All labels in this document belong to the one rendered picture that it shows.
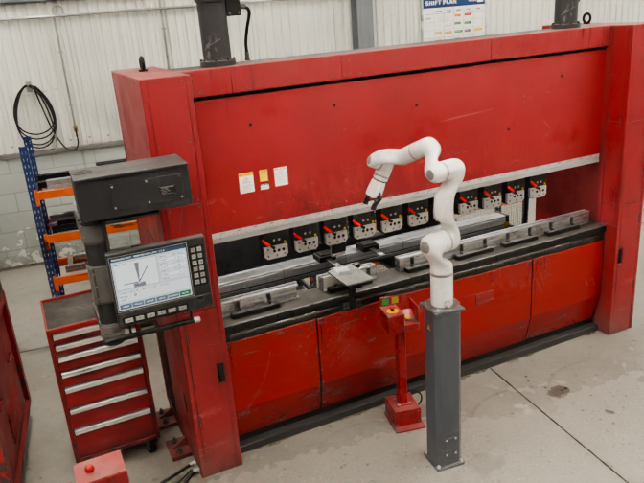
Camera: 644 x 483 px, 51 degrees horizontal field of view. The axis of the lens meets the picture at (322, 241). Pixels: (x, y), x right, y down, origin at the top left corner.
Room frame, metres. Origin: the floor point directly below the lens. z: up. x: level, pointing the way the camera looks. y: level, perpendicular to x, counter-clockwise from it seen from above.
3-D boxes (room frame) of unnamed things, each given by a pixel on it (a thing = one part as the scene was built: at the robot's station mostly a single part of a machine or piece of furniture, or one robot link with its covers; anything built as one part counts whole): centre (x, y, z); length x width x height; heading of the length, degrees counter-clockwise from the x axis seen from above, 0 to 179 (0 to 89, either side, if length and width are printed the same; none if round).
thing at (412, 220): (4.17, -0.62, 1.26); 0.15 x 0.09 x 0.17; 114
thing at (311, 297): (4.16, -0.71, 0.85); 3.00 x 0.21 x 0.04; 114
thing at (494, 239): (4.46, -1.25, 0.92); 1.67 x 0.06 x 0.10; 114
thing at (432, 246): (3.26, -0.59, 1.30); 0.19 x 0.12 x 0.24; 125
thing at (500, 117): (4.21, -0.69, 1.74); 3.00 x 0.08 x 0.80; 114
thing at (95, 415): (3.65, 1.41, 0.50); 0.50 x 0.50 x 1.00; 24
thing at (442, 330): (3.28, -0.62, 0.50); 0.18 x 0.18 x 1.00; 18
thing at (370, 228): (4.01, -0.26, 1.26); 0.15 x 0.09 x 0.17; 114
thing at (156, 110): (3.70, 0.86, 1.15); 0.85 x 0.25 x 2.30; 24
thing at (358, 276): (3.80, -0.16, 1.00); 0.26 x 0.18 x 0.01; 24
